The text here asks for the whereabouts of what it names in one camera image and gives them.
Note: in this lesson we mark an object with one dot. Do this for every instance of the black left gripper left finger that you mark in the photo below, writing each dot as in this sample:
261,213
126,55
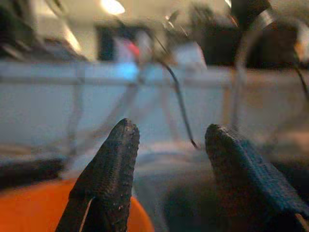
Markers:
108,174

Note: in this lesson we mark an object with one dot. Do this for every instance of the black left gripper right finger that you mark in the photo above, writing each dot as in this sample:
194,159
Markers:
236,174

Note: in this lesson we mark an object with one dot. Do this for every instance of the orange plastic plate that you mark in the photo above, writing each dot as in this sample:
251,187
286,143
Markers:
36,207

